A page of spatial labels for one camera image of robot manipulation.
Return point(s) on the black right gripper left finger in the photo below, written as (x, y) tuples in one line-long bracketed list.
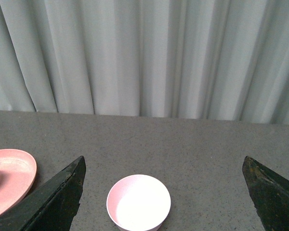
[(52, 206)]

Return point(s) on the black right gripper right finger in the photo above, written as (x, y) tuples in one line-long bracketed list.
[(269, 192)]

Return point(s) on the pink round plate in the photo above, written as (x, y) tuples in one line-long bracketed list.
[(18, 170)]

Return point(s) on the light pink bowl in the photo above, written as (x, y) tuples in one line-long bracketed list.
[(138, 203)]

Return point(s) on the white pleated curtain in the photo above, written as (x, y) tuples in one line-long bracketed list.
[(201, 59)]

